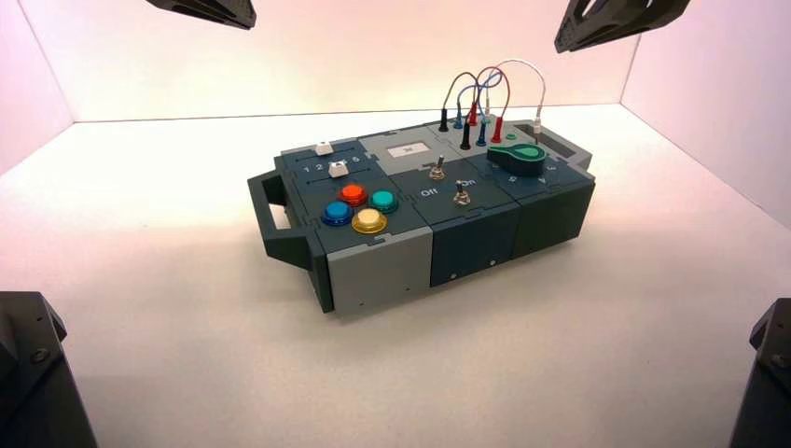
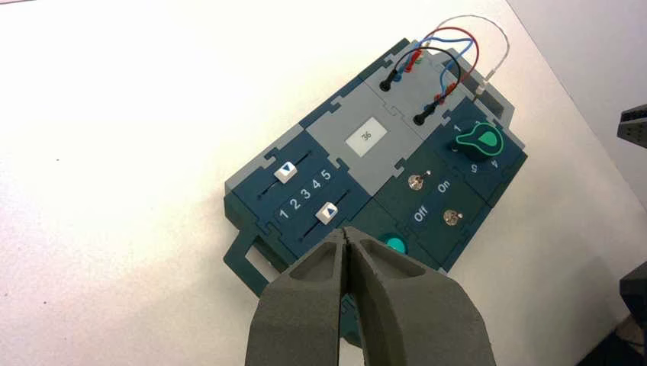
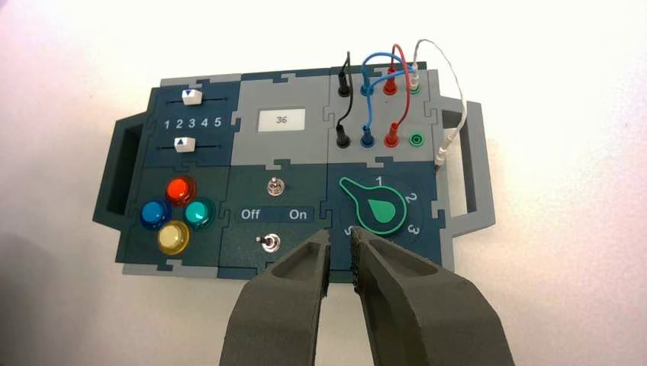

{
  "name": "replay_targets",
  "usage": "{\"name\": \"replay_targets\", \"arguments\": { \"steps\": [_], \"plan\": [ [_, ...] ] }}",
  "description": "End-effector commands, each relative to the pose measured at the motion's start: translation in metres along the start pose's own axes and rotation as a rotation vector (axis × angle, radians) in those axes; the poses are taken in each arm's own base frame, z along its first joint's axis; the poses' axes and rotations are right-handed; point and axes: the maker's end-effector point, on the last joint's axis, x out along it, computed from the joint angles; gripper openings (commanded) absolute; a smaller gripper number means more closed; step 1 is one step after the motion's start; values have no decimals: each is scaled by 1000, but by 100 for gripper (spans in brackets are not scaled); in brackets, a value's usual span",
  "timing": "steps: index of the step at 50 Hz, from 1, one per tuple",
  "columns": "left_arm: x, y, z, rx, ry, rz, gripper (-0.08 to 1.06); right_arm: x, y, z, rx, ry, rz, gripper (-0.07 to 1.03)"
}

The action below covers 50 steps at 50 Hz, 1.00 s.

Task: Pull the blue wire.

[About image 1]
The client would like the orange round push button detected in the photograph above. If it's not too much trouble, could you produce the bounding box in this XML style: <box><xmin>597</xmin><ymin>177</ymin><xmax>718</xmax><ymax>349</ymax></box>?
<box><xmin>337</xmin><ymin>183</ymin><xmax>369</xmax><ymax>208</ymax></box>

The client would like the white jumper wire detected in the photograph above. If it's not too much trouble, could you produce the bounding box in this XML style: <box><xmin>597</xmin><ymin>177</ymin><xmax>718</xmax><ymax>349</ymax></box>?
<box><xmin>483</xmin><ymin>58</ymin><xmax>548</xmax><ymax>136</ymax></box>

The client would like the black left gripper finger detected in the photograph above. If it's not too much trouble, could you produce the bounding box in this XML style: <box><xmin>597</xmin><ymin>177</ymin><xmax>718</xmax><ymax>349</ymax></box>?
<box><xmin>146</xmin><ymin>0</ymin><xmax>257</xmax><ymax>30</ymax></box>

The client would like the red jumper wire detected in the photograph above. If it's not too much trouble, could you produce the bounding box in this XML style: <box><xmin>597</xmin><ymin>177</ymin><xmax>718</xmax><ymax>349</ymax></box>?
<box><xmin>467</xmin><ymin>65</ymin><xmax>512</xmax><ymax>146</ymax></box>

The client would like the green rotary dial knob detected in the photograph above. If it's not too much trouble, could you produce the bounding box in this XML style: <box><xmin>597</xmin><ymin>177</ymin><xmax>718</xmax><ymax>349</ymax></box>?
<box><xmin>486</xmin><ymin>143</ymin><xmax>548</xmax><ymax>178</ymax></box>

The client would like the small white display screen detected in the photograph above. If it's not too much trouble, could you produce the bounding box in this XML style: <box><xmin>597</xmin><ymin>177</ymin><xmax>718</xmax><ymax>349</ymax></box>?
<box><xmin>385</xmin><ymin>141</ymin><xmax>431</xmax><ymax>158</ymax></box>

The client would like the blue jumper wire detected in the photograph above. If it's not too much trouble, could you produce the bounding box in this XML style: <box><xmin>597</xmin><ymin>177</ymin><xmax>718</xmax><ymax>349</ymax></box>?
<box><xmin>452</xmin><ymin>67</ymin><xmax>503</xmax><ymax>148</ymax></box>

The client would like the green round push button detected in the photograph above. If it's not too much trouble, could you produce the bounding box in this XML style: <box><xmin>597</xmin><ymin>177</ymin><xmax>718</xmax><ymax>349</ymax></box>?
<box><xmin>368</xmin><ymin>189</ymin><xmax>400</xmax><ymax>216</ymax></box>

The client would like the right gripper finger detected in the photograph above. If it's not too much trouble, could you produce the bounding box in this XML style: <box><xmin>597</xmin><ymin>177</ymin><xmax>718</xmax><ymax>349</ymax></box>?
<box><xmin>554</xmin><ymin>0</ymin><xmax>692</xmax><ymax>54</ymax></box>

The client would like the grey and teal task box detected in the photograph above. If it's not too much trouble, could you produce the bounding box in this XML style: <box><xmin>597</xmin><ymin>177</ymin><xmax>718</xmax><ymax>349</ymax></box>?
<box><xmin>246</xmin><ymin>119</ymin><xmax>597</xmax><ymax>315</ymax></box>

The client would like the blue round push button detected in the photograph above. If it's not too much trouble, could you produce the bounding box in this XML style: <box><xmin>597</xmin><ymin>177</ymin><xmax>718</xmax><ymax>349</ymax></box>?
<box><xmin>320</xmin><ymin>201</ymin><xmax>354</xmax><ymax>228</ymax></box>

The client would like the yellow round push button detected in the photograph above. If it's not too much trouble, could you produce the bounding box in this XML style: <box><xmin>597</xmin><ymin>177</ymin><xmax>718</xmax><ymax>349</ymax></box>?
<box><xmin>351</xmin><ymin>208</ymin><xmax>389</xmax><ymax>235</ymax></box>

